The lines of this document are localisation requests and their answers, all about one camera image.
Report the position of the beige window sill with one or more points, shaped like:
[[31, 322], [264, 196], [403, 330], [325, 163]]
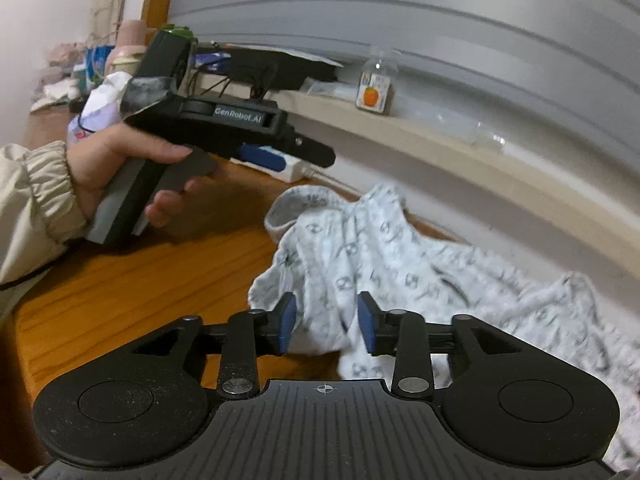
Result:
[[500, 170]]

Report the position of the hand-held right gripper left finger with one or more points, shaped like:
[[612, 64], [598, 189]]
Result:
[[286, 322]]

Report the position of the white window blind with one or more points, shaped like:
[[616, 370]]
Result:
[[400, 10]]

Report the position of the pink container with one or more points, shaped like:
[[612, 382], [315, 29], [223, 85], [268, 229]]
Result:
[[131, 35]]

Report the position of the person's left hand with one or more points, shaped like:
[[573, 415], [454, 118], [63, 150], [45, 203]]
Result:
[[105, 155]]

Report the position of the black box device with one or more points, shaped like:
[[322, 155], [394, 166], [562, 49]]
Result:
[[280, 72]]

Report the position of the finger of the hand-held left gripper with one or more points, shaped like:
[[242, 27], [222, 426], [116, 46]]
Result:
[[315, 152], [262, 157]]

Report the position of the white power strip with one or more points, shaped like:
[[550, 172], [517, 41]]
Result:
[[292, 170]]

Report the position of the clear bottle orange label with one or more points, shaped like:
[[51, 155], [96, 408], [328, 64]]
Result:
[[374, 95]]

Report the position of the blue patterned bag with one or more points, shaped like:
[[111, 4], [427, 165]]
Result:
[[100, 60]]

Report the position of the person's left forearm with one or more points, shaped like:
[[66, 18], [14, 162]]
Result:
[[35, 210]]

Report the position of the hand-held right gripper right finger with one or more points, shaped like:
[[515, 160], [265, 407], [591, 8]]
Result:
[[367, 322]]

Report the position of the white patterned garment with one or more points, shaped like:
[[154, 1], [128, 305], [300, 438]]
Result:
[[400, 260]]

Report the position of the clear plastic bag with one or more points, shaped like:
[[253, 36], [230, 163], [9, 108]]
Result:
[[480, 132]]

